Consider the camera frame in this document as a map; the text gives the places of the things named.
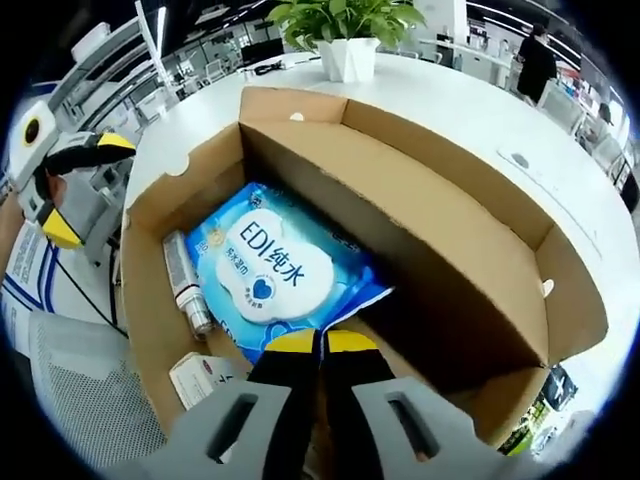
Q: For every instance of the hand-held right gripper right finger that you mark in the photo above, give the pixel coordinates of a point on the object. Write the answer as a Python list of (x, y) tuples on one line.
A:
[(355, 400)]

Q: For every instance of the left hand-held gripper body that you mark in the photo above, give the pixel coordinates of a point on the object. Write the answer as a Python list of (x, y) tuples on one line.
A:
[(30, 160)]

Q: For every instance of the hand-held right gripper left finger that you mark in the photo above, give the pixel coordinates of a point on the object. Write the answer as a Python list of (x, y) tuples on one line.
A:
[(285, 400)]

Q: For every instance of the white narrow carton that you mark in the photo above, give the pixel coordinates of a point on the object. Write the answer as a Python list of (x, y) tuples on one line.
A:
[(195, 380)]

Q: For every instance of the silver tube bottle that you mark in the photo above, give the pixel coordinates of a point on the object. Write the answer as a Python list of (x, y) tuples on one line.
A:
[(185, 280)]

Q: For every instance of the blue wet wipes pack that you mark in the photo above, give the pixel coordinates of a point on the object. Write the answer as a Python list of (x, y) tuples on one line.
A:
[(275, 265)]

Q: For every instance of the brown cardboard shoe box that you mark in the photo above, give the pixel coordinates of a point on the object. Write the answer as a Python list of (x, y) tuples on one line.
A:
[(450, 240)]

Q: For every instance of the black green soft pouch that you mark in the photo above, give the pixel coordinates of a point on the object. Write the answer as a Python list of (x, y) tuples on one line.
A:
[(542, 415)]

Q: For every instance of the person's left hand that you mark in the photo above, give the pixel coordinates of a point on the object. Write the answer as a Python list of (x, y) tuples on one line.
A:
[(57, 189)]

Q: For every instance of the grey metal shelving rack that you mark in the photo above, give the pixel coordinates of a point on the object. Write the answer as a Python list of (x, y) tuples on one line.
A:
[(100, 65)]

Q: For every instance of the black device on table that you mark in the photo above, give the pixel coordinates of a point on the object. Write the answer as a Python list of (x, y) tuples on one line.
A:
[(267, 67)]

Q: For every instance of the white table socket strip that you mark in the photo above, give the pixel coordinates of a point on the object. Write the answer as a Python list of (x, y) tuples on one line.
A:
[(560, 200)]

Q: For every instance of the green plant in white pot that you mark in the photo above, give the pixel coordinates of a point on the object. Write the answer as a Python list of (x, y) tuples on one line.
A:
[(345, 30)]

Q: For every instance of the white office chair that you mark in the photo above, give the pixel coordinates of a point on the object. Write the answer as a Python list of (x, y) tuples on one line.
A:
[(562, 107)]

